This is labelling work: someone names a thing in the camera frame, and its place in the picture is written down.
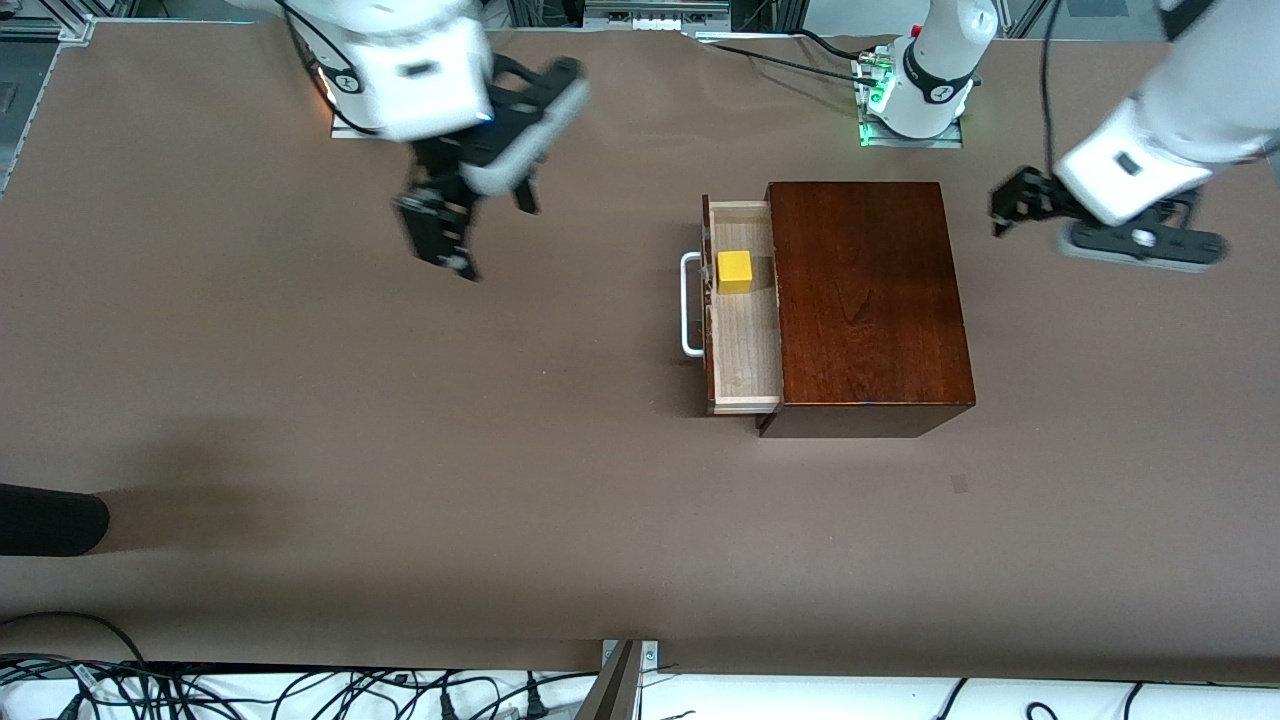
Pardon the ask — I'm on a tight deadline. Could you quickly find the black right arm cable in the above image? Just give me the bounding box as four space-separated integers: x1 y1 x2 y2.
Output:
275 0 331 79

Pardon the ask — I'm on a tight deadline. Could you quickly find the black cable across table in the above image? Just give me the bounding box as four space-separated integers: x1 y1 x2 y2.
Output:
690 28 886 81

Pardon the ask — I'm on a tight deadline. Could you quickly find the dark brown wooden cabinet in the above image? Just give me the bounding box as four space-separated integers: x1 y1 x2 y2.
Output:
757 181 977 439

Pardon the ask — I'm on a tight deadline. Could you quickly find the white metal drawer handle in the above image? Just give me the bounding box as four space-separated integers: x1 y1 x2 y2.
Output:
680 251 707 359

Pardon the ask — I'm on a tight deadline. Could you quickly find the black ribbed cylinder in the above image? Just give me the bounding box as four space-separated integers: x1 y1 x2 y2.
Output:
0 484 110 558

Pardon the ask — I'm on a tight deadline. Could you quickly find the aluminium frame rail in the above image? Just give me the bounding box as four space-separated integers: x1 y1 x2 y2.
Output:
0 15 96 43

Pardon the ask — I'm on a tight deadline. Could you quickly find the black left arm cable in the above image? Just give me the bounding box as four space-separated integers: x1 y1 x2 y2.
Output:
1040 0 1067 177

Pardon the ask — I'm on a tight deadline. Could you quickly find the light wooden drawer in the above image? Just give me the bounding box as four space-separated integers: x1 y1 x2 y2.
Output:
703 195 783 416

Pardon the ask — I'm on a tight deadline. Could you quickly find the metal equipment rack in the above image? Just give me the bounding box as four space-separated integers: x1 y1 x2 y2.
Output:
505 0 811 39

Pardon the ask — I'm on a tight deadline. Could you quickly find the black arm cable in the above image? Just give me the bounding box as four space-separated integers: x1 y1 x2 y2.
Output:
1040 0 1067 177
275 0 331 79

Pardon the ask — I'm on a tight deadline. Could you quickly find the aluminium profile bar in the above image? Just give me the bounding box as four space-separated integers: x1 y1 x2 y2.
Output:
575 638 661 720

